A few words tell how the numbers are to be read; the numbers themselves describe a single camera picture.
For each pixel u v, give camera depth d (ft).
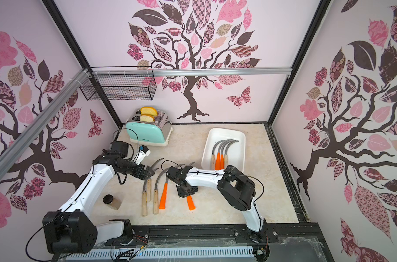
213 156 3.30
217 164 3.19
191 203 2.73
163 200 2.74
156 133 3.20
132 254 2.36
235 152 3.42
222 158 3.29
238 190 1.60
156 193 2.82
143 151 2.42
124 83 3.10
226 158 3.22
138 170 2.33
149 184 2.93
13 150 1.75
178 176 2.12
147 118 3.20
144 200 2.74
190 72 3.06
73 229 1.29
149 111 3.30
